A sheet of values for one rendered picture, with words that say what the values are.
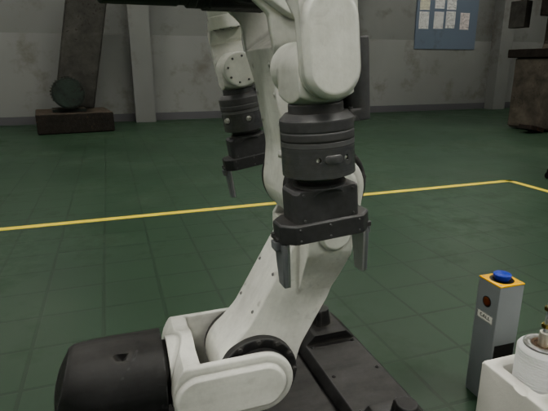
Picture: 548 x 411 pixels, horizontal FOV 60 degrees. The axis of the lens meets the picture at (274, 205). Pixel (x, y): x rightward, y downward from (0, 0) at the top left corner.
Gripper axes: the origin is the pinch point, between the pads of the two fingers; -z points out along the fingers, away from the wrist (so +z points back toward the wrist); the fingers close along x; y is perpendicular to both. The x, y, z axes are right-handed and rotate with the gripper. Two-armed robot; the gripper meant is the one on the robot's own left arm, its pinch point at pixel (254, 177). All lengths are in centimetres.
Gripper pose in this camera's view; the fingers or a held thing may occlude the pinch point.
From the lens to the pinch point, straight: 103.2
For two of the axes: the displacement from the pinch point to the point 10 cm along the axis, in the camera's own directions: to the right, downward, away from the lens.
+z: -1.6, -9.3, -3.2
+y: -3.1, -2.6, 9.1
